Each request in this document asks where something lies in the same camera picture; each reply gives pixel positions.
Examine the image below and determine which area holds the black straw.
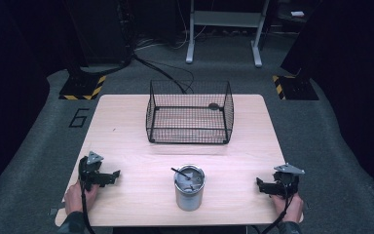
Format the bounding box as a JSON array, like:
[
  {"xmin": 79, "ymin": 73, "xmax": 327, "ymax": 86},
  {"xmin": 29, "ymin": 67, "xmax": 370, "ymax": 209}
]
[{"xmin": 170, "ymin": 167, "xmax": 192, "ymax": 180}]

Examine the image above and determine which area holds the dark cabinet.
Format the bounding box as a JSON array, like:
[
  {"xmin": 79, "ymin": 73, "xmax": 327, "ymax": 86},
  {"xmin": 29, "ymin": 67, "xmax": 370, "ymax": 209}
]
[{"xmin": 61, "ymin": 0, "xmax": 134, "ymax": 76}]

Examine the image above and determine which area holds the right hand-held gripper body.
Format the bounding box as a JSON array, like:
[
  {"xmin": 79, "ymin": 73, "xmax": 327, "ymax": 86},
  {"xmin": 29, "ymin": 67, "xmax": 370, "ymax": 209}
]
[{"xmin": 272, "ymin": 163, "xmax": 306, "ymax": 199}]

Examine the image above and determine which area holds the black floor cable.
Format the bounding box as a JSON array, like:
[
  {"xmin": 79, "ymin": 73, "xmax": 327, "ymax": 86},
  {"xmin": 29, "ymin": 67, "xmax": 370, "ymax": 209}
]
[{"xmin": 131, "ymin": 53, "xmax": 196, "ymax": 96}]

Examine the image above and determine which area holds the person's left hand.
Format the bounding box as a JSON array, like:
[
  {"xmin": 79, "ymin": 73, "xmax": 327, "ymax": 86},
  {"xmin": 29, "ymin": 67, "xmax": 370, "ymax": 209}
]
[{"xmin": 63, "ymin": 179, "xmax": 100, "ymax": 215}]

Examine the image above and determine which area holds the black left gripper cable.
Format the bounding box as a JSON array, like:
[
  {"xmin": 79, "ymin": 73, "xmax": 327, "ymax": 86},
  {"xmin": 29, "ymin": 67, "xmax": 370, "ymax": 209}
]
[{"xmin": 80, "ymin": 181, "xmax": 97, "ymax": 234}]

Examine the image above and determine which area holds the white metal stand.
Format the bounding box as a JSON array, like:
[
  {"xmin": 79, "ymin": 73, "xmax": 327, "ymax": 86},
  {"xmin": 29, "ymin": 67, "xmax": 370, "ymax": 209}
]
[{"xmin": 185, "ymin": 0, "xmax": 271, "ymax": 68}]

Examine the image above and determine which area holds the black wire mesh basket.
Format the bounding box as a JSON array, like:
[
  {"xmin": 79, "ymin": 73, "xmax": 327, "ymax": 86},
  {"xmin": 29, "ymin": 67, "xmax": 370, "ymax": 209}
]
[{"xmin": 145, "ymin": 79, "xmax": 235, "ymax": 145}]

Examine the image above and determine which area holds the stainless steel tumbler with lid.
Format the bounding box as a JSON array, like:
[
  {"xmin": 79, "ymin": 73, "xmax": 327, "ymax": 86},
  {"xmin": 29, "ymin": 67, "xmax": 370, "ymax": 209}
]
[{"xmin": 173, "ymin": 164, "xmax": 206, "ymax": 213}]

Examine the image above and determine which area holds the person's right hand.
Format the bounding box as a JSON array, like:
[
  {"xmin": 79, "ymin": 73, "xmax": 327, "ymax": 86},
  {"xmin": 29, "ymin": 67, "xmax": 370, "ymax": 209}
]
[{"xmin": 270, "ymin": 193, "xmax": 305, "ymax": 224}]

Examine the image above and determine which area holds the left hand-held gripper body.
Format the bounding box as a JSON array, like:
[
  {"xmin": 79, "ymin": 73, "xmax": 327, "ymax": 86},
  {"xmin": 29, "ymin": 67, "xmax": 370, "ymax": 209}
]
[{"xmin": 78, "ymin": 150, "xmax": 111, "ymax": 193}]

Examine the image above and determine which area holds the black yellow striped base plate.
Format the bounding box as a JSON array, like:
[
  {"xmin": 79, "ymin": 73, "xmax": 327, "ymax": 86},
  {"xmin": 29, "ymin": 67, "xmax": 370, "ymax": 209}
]
[
  {"xmin": 57, "ymin": 73, "xmax": 107, "ymax": 101},
  {"xmin": 272, "ymin": 74, "xmax": 319, "ymax": 101}
]

